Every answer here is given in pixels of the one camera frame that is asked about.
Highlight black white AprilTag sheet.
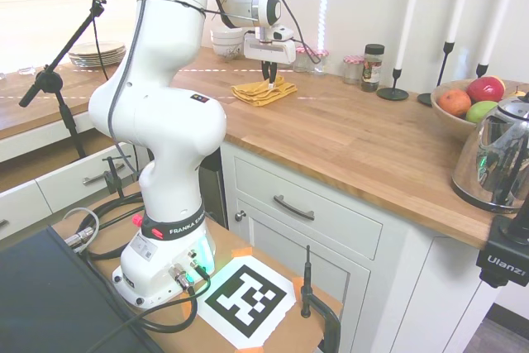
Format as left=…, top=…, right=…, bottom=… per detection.
left=197, top=255, right=299, bottom=351

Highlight red apple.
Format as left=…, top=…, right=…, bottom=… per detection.
left=466, top=75, right=507, bottom=103

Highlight wooden fruit bowl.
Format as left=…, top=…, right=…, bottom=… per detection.
left=430, top=79, right=529, bottom=142

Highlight grey cable with connector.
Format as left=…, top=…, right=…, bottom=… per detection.
left=61, top=207, right=102, bottom=251

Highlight small jar red gingham lid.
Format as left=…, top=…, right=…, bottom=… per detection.
left=342, top=55, right=365, bottom=86
left=309, top=49, right=331, bottom=77
left=293, top=46, right=311, bottom=74

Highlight green apple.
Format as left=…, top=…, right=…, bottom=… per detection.
left=465, top=100, right=500, bottom=124

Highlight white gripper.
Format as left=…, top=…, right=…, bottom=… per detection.
left=242, top=34, right=298, bottom=86

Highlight large black bar clamp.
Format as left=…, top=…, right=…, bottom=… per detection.
left=298, top=244, right=342, bottom=353

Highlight black Ulanzi camera mount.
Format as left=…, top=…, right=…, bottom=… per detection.
left=474, top=187, right=529, bottom=289

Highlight orange fruit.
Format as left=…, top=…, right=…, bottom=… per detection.
left=438, top=88, right=473, bottom=118

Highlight dark curved drawer handle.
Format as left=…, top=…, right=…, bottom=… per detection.
left=272, top=194, right=316, bottom=222

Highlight yellow terry cloth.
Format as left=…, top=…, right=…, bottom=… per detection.
left=231, top=74, right=299, bottom=108

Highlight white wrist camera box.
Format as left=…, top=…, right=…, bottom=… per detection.
left=271, top=26, right=295, bottom=43

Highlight small black clamp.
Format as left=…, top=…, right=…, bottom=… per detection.
left=102, top=155, right=128, bottom=202

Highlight spice bottle black lid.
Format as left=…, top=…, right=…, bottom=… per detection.
left=360, top=43, right=386, bottom=93

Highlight stainless steel kettle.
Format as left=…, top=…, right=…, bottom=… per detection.
left=450, top=90, right=529, bottom=214

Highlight black boom camera stand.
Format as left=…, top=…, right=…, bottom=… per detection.
left=17, top=0, right=106, bottom=160

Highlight black control box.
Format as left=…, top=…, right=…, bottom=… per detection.
left=0, top=224, right=166, bottom=353

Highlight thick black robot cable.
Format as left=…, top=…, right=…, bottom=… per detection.
left=80, top=193, right=214, bottom=334

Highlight brown robot mounting board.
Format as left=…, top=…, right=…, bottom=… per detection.
left=51, top=179, right=344, bottom=353

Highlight stacked white ceramic bowls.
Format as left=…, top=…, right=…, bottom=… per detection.
left=209, top=26, right=245, bottom=60

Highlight stack of cream plates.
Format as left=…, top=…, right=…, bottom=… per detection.
left=67, top=41, right=127, bottom=69

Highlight white kitchen cabinet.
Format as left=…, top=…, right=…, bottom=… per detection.
left=0, top=111, right=509, bottom=353

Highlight metal bar drawer handle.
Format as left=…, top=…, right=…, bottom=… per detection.
left=82, top=162, right=126, bottom=187

